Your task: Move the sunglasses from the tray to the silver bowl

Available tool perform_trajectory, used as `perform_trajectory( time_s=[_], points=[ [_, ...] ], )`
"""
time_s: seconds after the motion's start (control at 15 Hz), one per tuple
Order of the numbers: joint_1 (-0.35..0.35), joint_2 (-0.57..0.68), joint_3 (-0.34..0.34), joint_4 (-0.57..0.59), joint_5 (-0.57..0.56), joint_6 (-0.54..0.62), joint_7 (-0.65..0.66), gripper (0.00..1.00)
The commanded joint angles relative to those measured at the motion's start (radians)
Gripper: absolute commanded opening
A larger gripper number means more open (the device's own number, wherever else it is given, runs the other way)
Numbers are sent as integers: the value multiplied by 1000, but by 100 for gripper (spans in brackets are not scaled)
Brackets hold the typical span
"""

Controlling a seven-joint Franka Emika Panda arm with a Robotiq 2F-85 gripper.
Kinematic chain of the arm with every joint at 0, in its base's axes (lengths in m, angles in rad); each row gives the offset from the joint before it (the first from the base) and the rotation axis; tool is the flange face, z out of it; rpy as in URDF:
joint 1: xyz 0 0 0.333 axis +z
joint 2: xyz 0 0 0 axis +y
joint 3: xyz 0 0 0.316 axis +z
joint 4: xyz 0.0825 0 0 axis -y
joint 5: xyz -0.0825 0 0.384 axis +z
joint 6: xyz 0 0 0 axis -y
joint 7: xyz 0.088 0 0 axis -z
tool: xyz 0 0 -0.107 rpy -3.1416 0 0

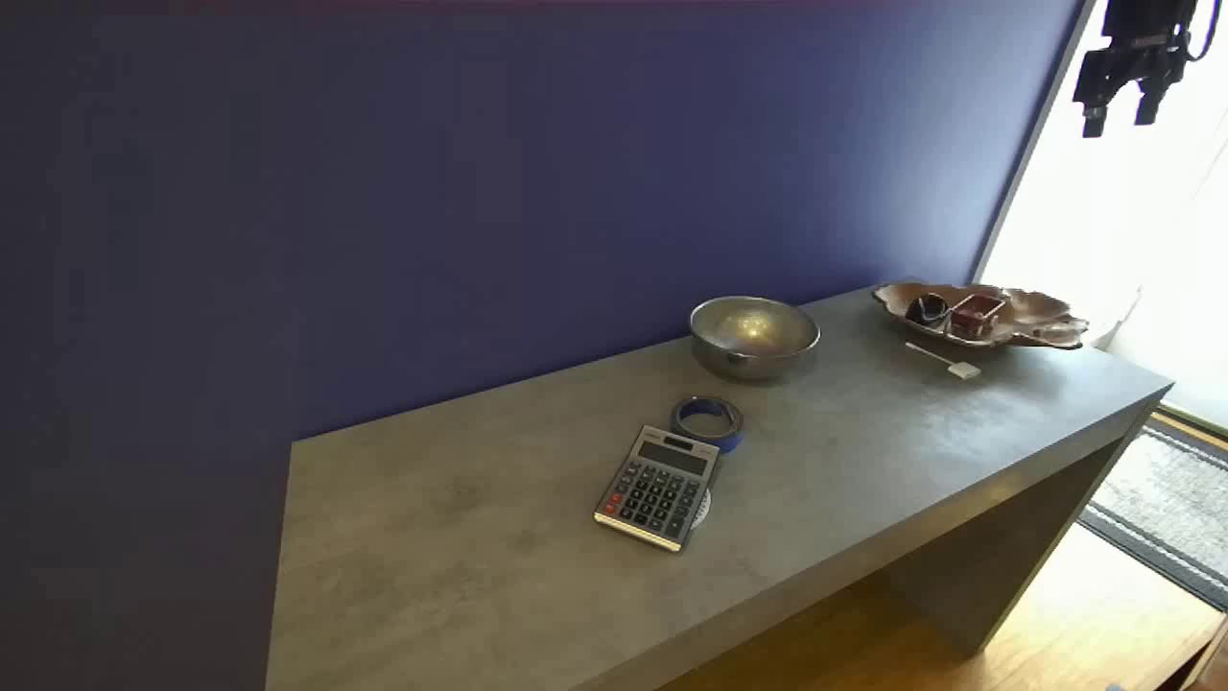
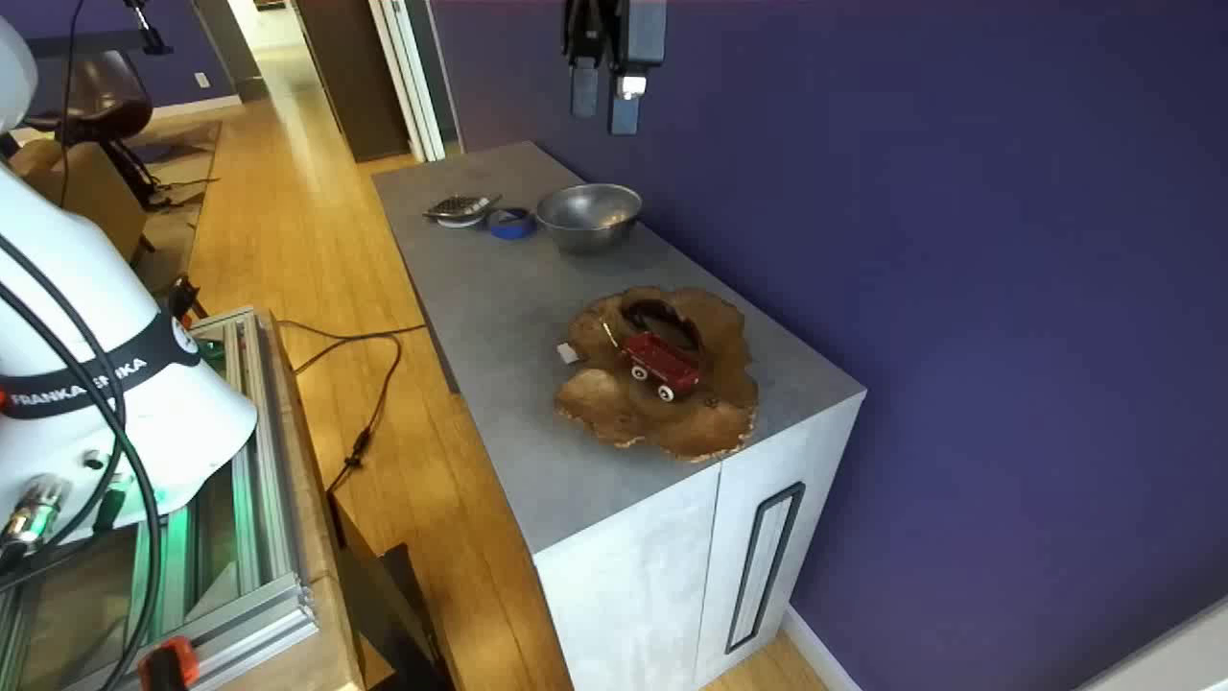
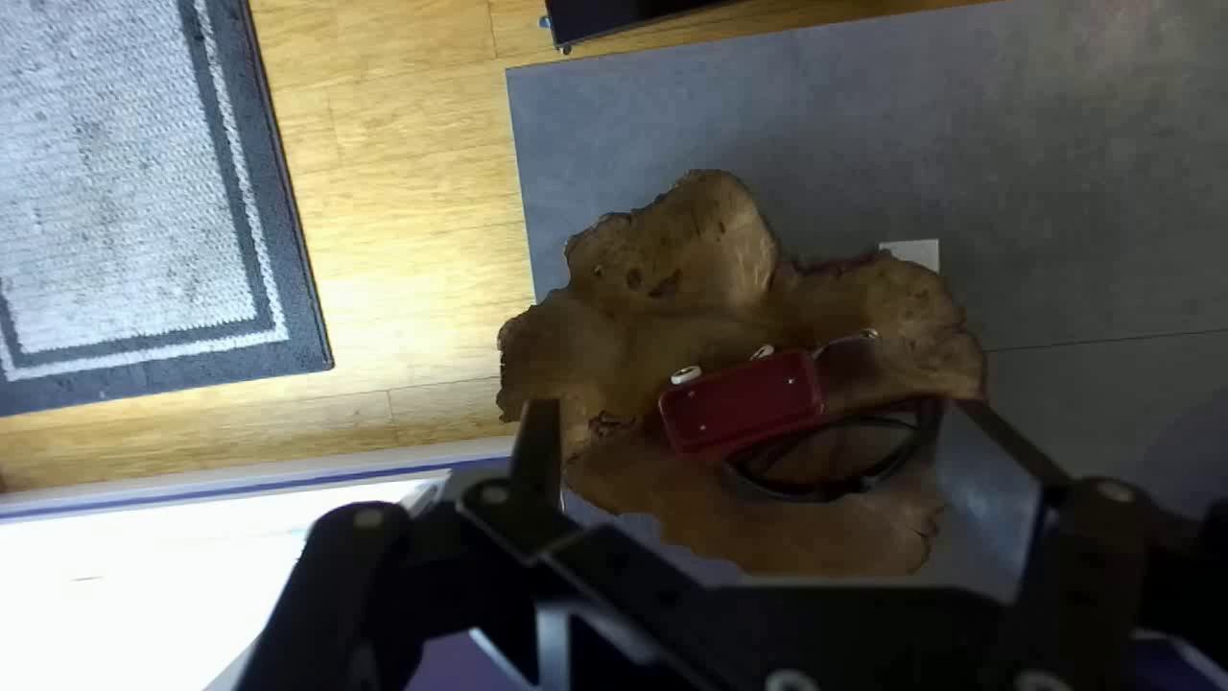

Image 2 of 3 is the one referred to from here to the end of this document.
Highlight black office chair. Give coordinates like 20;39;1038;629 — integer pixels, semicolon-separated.
26;48;176;216

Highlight black floor cable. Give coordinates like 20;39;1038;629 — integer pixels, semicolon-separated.
271;315;428;501

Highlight red clamp handle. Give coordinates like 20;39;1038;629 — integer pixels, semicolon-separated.
135;633;207;691

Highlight black sunglasses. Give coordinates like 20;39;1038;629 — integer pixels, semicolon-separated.
616;294;707;356

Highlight red toy wagon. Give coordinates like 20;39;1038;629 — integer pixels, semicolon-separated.
616;326;709;409

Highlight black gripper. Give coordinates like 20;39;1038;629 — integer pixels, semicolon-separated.
560;0;671;141

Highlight silver metal bowl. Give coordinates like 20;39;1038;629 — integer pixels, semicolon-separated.
532;180;647;259

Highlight brown wooden tray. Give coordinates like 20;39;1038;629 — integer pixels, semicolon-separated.
548;285;762;466

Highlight white door frame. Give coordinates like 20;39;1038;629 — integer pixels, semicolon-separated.
364;0;466;167

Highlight black floor box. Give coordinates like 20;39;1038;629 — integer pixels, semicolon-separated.
327;496;455;691

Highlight grey cabinet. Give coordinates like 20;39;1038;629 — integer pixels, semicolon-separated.
373;139;869;691

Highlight blue tape roll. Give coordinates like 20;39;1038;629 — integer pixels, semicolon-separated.
483;204;542;245

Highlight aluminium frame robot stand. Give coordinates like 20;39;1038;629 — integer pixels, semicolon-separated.
0;304;321;691

